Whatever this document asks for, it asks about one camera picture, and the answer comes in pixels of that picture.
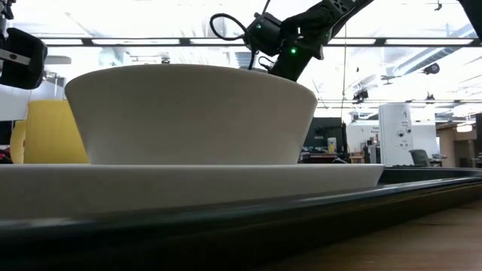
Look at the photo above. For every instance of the pale bottle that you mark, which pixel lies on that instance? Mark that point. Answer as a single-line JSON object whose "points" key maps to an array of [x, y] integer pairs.
{"points": [[331, 145]]}

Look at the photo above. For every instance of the white round plate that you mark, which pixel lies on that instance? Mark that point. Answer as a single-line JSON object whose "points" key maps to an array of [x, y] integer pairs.
{"points": [[188, 188]]}

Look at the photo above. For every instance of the beige ceramic bowl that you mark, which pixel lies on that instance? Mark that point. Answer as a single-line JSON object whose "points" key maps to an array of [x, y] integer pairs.
{"points": [[188, 113]]}

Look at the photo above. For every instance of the white tower appliance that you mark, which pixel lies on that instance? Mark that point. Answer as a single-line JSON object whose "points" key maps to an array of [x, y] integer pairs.
{"points": [[393, 128]]}

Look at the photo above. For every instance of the black aluminium rig frame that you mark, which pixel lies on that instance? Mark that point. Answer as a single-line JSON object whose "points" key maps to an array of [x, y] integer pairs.
{"points": [[474, 15]]}

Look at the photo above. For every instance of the black plastic serving tray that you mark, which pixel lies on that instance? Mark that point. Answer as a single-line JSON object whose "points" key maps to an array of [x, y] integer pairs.
{"points": [[150, 244]]}

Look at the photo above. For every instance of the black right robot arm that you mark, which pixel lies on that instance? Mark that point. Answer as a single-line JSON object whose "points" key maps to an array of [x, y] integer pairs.
{"points": [[324, 15]]}

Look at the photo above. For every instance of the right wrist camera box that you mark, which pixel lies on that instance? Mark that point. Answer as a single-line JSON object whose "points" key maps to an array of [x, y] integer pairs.
{"points": [[263, 34]]}

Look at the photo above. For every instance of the black computer monitor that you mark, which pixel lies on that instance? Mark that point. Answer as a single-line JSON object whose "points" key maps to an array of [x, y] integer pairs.
{"points": [[324, 130]]}

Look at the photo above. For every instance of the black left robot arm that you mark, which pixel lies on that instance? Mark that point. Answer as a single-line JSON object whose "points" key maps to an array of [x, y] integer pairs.
{"points": [[5, 9]]}

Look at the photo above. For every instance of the black ceiling spotlight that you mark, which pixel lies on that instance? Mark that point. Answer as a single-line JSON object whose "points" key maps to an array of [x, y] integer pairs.
{"points": [[165, 60], [431, 68], [360, 95]]}

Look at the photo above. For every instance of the small grey office chair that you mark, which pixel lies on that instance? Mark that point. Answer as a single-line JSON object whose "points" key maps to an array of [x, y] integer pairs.
{"points": [[420, 158]]}

